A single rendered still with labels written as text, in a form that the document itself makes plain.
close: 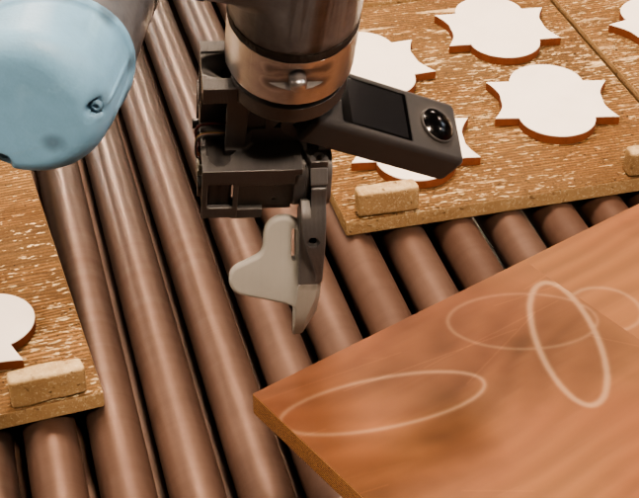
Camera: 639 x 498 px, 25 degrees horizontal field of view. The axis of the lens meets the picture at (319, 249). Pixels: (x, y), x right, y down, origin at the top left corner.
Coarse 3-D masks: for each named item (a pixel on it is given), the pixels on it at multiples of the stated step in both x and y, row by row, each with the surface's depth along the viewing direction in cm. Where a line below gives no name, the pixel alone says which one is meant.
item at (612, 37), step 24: (552, 0) 168; (576, 0) 167; (600, 0) 167; (624, 0) 167; (576, 24) 162; (600, 24) 162; (624, 24) 160; (600, 48) 157; (624, 48) 157; (624, 72) 153
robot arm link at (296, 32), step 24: (216, 0) 75; (240, 0) 75; (264, 0) 74; (288, 0) 74; (312, 0) 74; (336, 0) 74; (360, 0) 77; (240, 24) 77; (264, 24) 76; (288, 24) 75; (312, 24) 75; (336, 24) 76; (264, 48) 78; (288, 48) 77; (312, 48) 77; (336, 48) 78
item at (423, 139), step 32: (352, 96) 87; (384, 96) 89; (416, 96) 91; (320, 128) 85; (352, 128) 86; (384, 128) 88; (416, 128) 89; (448, 128) 90; (384, 160) 89; (416, 160) 89; (448, 160) 90
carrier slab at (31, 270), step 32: (0, 160) 139; (0, 192) 135; (32, 192) 135; (0, 224) 130; (32, 224) 130; (0, 256) 127; (32, 256) 127; (0, 288) 123; (32, 288) 123; (64, 288) 123; (64, 320) 119; (32, 352) 116; (64, 352) 116; (0, 384) 113; (96, 384) 113; (0, 416) 110; (32, 416) 111
